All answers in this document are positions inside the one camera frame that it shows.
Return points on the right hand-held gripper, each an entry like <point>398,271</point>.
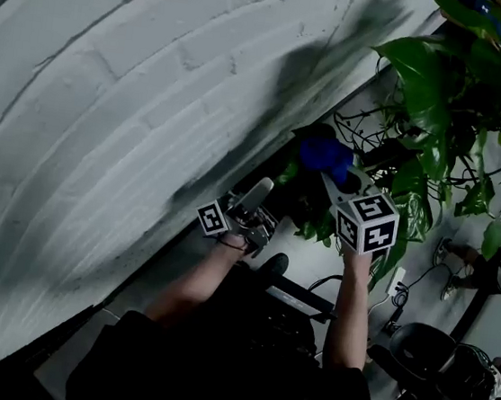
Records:
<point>365,227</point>

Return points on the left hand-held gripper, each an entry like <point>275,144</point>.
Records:
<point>212,219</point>

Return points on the blue cloth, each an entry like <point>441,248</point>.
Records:
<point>324,154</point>

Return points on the green leafy plant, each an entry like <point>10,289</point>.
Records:
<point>427,89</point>

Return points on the person's left forearm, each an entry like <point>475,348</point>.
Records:
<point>190,287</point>

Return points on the person's right forearm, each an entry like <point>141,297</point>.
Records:
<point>349,315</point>

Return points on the black wrist band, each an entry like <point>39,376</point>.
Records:
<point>232,246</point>

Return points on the person's black shoe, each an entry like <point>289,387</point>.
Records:
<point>275,265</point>

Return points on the white power strip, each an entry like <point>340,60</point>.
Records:
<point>396,281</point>

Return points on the black waist-mounted device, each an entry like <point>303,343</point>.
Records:
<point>297,301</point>

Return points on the person's black trousers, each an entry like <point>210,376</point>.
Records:
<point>253,326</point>

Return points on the dark moulded chair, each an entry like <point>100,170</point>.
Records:
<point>420,351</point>

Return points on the person's black top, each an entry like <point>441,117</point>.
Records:
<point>210,380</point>

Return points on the black skirting board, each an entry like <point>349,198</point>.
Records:
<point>47,342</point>

